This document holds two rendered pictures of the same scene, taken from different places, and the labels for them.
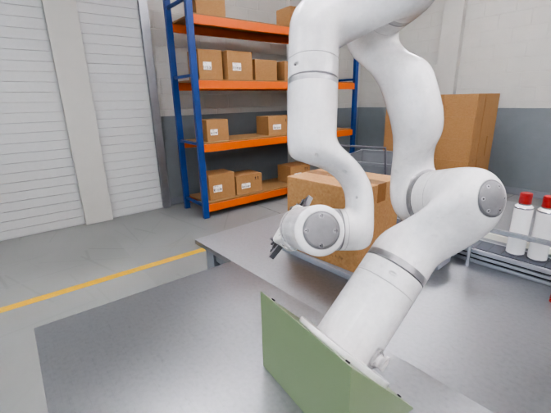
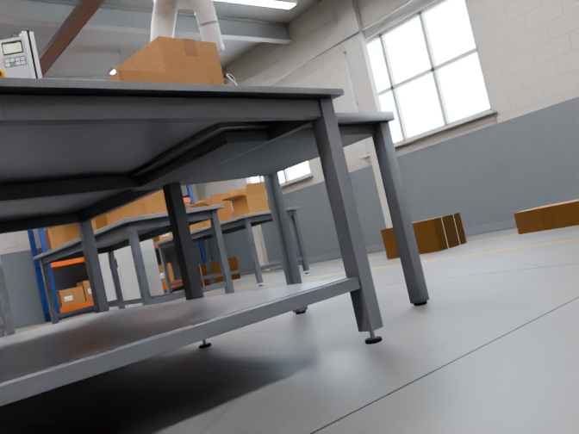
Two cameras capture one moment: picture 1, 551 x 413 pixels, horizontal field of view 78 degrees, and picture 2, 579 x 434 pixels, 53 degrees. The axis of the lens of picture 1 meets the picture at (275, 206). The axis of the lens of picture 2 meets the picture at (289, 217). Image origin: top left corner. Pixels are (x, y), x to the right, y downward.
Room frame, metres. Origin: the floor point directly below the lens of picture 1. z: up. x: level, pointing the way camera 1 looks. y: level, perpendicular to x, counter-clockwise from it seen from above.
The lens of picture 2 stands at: (3.20, 0.01, 0.37)
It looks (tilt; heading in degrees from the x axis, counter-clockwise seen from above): 3 degrees up; 178
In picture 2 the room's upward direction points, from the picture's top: 12 degrees counter-clockwise
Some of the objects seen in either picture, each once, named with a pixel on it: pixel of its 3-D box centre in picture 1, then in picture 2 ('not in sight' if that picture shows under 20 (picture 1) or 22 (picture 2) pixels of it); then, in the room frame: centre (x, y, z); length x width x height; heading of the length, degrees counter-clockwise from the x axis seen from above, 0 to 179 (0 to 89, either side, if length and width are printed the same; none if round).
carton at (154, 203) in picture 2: not in sight; (145, 193); (-1.13, -0.85, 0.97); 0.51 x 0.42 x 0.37; 133
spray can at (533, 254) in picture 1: (543, 229); not in sight; (0.97, -0.82, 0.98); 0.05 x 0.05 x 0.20
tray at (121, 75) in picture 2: not in sight; (139, 98); (1.60, -0.27, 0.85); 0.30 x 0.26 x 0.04; 41
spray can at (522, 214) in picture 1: (520, 224); not in sight; (1.02, -0.78, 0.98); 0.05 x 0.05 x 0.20
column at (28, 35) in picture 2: not in sight; (40, 108); (0.72, -0.84, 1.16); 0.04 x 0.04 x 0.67; 41
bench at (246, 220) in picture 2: not in sight; (227, 256); (-4.10, -0.60, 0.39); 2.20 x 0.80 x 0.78; 38
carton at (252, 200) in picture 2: not in sight; (246, 201); (-3.61, -0.20, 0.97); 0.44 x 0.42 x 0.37; 124
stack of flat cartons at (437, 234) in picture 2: not in sight; (423, 236); (-2.69, 1.51, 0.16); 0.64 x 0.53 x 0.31; 42
